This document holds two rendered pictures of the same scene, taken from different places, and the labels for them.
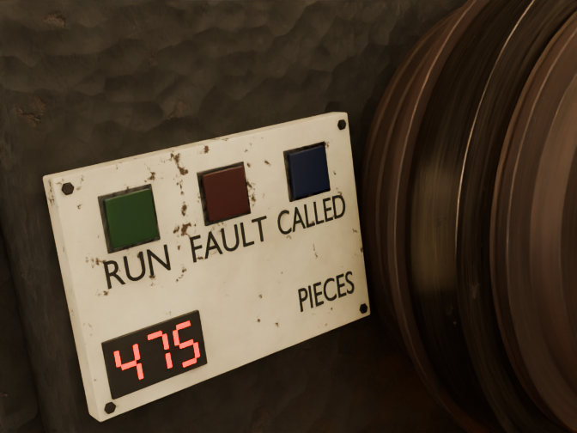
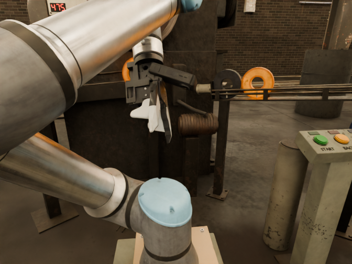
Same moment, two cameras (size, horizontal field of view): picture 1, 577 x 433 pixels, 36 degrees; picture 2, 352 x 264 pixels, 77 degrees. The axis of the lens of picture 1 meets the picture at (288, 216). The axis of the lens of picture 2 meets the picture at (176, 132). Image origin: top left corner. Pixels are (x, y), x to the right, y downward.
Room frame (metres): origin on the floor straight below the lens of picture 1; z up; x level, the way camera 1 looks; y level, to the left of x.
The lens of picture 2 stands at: (-0.32, -1.10, 0.88)
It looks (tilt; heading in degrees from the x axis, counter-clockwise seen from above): 20 degrees down; 27
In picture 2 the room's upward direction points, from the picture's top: straight up
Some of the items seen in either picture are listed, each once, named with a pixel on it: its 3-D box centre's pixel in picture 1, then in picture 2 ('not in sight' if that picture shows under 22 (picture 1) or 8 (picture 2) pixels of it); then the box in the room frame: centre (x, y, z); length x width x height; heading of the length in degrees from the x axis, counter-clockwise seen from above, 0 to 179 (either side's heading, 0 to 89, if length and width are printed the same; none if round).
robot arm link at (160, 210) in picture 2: not in sight; (163, 212); (0.05, -0.88, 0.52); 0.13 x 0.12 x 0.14; 89
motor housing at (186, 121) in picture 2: not in sight; (196, 155); (0.84, -0.64, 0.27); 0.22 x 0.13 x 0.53; 124
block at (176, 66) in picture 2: not in sight; (178, 84); (0.91, -0.48, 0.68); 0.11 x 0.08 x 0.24; 34
